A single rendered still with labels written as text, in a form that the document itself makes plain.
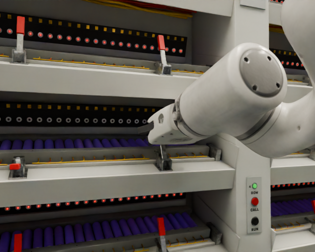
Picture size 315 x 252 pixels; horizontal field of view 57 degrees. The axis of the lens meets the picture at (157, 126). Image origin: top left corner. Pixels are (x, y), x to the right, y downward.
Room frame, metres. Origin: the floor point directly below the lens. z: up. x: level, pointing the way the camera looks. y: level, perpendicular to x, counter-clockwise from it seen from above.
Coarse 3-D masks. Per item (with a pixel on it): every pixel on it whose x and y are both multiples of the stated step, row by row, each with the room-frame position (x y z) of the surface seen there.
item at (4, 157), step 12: (0, 156) 0.52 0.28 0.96; (12, 156) 0.53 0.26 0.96; (24, 156) 0.53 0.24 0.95; (36, 156) 0.54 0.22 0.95; (48, 156) 0.55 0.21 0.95; (60, 156) 0.56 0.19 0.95; (72, 156) 0.57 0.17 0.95; (84, 156) 0.58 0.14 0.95; (96, 156) 0.59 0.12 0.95; (108, 156) 0.60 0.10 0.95; (120, 156) 0.61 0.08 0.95; (132, 156) 0.62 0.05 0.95; (144, 156) 0.63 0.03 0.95; (168, 156) 0.65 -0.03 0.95; (180, 156) 0.66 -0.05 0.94; (192, 156) 0.65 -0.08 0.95
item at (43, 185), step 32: (0, 128) 0.62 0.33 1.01; (32, 128) 0.64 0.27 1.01; (64, 128) 0.67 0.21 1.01; (96, 128) 0.69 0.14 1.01; (128, 128) 0.72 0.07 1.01; (128, 160) 0.61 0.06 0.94; (224, 160) 0.66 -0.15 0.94; (0, 192) 0.47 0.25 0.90; (32, 192) 0.49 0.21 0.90; (64, 192) 0.51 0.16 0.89; (96, 192) 0.53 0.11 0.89; (128, 192) 0.55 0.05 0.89; (160, 192) 0.58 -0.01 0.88
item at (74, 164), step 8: (136, 160) 0.60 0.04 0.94; (144, 160) 0.60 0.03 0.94; (152, 160) 0.61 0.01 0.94; (176, 160) 0.63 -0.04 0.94; (184, 160) 0.64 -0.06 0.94; (192, 160) 0.64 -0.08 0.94; (200, 160) 0.65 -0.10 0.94; (208, 160) 0.66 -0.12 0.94; (0, 168) 0.51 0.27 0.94; (8, 168) 0.51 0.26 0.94
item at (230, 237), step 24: (0, 216) 0.62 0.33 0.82; (24, 216) 0.64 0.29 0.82; (48, 216) 0.66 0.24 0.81; (96, 216) 0.68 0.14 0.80; (120, 216) 0.70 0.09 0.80; (144, 216) 0.72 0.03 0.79; (168, 216) 0.73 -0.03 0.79; (192, 216) 0.77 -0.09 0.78; (216, 216) 0.69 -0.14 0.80; (0, 240) 0.58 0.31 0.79; (24, 240) 0.58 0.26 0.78; (48, 240) 0.59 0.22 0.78; (72, 240) 0.60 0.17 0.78; (96, 240) 0.60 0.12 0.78; (120, 240) 0.61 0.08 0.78; (144, 240) 0.62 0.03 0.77; (168, 240) 0.64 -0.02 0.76; (192, 240) 0.67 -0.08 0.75; (216, 240) 0.66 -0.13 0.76
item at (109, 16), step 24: (0, 0) 0.64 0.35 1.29; (24, 0) 0.66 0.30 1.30; (48, 0) 0.68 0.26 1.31; (72, 0) 0.70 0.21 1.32; (120, 24) 0.74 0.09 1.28; (144, 24) 0.76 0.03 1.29; (168, 24) 0.79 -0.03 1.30; (288, 48) 0.95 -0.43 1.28; (0, 96) 0.64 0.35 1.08; (24, 96) 0.66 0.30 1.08; (48, 96) 0.68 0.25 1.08; (72, 96) 0.70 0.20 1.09; (96, 96) 0.72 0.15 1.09; (120, 96) 0.74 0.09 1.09; (72, 216) 0.70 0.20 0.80
